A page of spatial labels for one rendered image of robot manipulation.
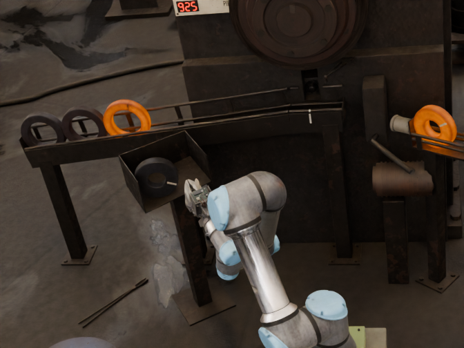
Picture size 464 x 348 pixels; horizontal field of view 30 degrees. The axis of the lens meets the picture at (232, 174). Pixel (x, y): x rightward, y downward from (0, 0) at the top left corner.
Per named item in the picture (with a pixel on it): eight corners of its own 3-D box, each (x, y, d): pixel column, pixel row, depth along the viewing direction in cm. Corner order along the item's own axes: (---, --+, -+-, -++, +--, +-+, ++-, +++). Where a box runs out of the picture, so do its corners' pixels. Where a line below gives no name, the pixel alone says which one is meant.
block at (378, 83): (367, 128, 327) (363, 73, 314) (389, 128, 326) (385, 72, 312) (366, 144, 319) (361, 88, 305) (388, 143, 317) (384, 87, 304)
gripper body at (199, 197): (208, 183, 284) (224, 209, 277) (208, 199, 291) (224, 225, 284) (186, 191, 282) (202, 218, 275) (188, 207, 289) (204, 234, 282)
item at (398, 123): (400, 126, 312) (398, 111, 309) (421, 131, 306) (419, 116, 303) (390, 134, 309) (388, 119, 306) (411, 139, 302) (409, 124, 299)
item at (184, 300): (159, 301, 350) (118, 155, 310) (217, 276, 357) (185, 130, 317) (177, 332, 334) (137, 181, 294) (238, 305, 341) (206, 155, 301)
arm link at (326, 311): (358, 334, 258) (354, 302, 250) (319, 354, 254) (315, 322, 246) (335, 311, 267) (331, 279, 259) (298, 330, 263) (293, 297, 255)
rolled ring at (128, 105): (93, 113, 335) (96, 109, 338) (120, 150, 343) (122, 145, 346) (131, 96, 327) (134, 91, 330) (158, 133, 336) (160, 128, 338)
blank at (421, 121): (433, 149, 304) (428, 153, 302) (411, 111, 302) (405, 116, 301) (465, 137, 291) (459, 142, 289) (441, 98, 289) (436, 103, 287)
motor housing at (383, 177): (381, 264, 348) (373, 155, 317) (438, 264, 343) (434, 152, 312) (380, 286, 337) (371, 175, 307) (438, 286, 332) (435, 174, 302)
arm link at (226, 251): (224, 271, 274) (223, 257, 268) (209, 246, 280) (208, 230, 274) (246, 262, 276) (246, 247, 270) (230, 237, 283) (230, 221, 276)
